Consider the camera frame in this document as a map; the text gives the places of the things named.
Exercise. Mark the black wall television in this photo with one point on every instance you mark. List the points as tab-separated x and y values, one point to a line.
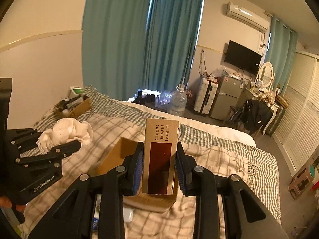
242	57

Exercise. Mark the white suitcase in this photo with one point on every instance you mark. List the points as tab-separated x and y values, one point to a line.
206	94

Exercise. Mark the teal curtain by wardrobe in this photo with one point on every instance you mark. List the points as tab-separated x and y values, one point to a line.
280	52

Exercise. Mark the black jacket on chair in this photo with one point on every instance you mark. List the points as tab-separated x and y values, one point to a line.
251	115

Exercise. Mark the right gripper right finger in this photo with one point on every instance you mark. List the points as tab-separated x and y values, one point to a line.
245	216

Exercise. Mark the white oval vanity mirror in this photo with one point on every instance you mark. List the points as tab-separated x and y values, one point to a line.
265	75

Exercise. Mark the green checked bed sheet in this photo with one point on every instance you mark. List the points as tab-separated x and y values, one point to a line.
112	120

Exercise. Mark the small brown stool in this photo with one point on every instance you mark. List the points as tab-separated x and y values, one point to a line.
303	179

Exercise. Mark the white dressing table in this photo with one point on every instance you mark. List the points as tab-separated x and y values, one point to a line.
268	99

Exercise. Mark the teal window curtain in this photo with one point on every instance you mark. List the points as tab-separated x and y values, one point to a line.
129	45

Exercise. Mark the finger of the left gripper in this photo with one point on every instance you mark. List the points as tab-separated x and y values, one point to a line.
54	155
21	140

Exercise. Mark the white cloth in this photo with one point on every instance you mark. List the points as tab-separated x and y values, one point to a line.
64	131

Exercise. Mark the beige plaid blanket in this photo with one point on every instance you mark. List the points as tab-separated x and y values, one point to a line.
177	222

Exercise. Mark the white wall air conditioner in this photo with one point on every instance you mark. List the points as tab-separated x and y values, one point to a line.
248	17

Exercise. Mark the tall brown red box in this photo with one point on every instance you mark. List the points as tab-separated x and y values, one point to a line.
160	147

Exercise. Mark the large open cardboard box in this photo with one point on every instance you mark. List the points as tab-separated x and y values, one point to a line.
129	153

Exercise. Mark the small cardboard box with items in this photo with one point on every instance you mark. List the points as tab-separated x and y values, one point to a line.
74	104

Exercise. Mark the white louvered wardrobe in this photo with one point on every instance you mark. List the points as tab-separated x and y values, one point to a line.
297	133

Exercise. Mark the large clear water jug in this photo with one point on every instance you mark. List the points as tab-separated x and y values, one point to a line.
178	101

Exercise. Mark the person's left hand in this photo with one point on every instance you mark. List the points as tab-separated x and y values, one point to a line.
6	203

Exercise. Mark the white earbuds case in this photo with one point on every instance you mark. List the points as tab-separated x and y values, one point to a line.
128	214

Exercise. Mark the grey mini fridge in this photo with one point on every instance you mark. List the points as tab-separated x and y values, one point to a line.
227	95

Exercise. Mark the dark suitcase by wardrobe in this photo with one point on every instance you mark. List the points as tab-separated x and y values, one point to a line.
279	112

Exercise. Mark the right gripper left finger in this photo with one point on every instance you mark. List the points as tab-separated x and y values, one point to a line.
72	215

